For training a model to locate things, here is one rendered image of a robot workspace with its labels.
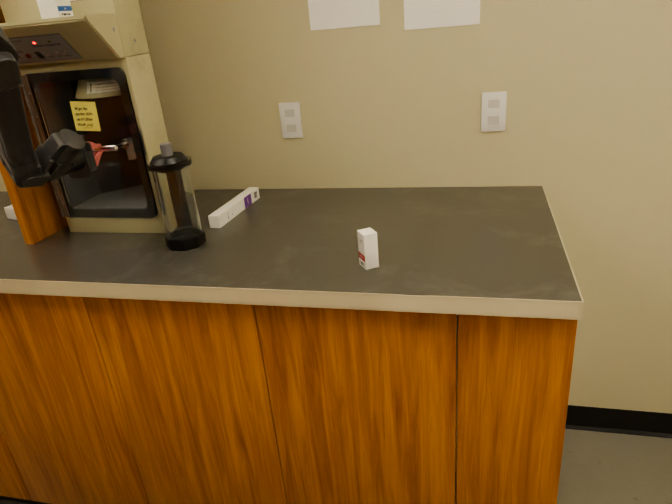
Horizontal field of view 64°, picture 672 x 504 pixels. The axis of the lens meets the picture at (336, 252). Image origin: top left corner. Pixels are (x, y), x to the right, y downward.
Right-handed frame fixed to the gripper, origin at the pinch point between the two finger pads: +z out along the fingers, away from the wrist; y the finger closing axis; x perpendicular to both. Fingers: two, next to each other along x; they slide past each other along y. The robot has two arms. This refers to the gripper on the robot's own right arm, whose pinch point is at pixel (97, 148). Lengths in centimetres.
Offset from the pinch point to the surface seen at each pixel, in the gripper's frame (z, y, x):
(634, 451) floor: 38, -122, -148
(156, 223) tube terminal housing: 5.5, -23.0, -7.8
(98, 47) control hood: -0.1, 23.9, -7.9
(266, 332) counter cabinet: -22, -40, -48
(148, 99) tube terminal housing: 11.0, 9.9, -10.8
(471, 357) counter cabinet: -22, -44, -94
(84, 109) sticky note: 4.2, 9.5, 4.0
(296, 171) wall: 48, -21, -37
